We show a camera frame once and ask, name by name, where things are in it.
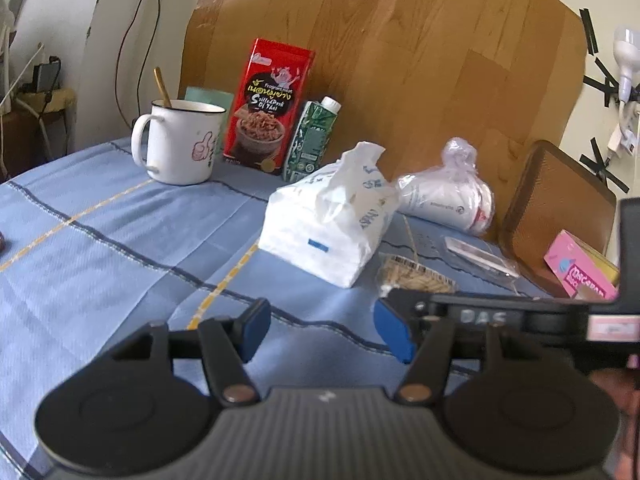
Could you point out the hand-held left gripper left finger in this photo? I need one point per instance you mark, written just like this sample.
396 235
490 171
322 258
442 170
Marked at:
255 327

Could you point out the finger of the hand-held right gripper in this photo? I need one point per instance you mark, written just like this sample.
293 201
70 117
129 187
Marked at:
525 315

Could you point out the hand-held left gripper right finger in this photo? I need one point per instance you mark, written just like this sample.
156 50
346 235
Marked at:
395 330

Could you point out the clear packet of toothpicks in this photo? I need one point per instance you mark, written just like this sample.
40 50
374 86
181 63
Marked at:
415 275

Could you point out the person's right hand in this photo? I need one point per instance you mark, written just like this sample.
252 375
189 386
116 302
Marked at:
620 390

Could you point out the pink cardboard box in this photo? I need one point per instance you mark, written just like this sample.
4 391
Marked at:
575 265

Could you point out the small flat plastic packet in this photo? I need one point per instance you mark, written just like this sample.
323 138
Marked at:
480 257

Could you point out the white tissue pack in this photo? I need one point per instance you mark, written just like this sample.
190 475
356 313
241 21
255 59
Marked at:
320 230

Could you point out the crossed black tape strips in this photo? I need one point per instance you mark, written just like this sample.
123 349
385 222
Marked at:
602 165
602 82

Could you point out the clear bag of white items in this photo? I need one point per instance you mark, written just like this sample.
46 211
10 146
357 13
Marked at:
445 200

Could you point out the white power socket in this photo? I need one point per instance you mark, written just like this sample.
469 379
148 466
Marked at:
625 137

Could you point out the blue striped tablecloth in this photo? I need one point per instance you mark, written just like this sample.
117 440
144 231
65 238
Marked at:
100 240

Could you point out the green drink carton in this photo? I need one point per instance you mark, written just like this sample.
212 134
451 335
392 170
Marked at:
310 140

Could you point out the white enamel mug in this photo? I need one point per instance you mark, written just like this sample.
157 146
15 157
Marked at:
180 145

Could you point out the red snack box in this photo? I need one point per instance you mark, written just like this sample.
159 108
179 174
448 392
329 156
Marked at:
270 105

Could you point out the white light bulb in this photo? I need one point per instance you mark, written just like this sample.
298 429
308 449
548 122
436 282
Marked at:
629 55

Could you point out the teal card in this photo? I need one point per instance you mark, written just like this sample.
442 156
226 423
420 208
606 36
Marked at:
210 97

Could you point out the gold spoon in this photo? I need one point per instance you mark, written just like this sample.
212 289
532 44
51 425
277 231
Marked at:
162 87

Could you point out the straight black tape strip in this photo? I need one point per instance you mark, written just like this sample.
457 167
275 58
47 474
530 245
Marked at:
588 30

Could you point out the wooden board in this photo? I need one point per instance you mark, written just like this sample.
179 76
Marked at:
400 50

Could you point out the wooden side table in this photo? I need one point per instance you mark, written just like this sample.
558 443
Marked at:
30 125

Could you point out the dark power adapter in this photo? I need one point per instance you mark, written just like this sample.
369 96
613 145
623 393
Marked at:
46 76

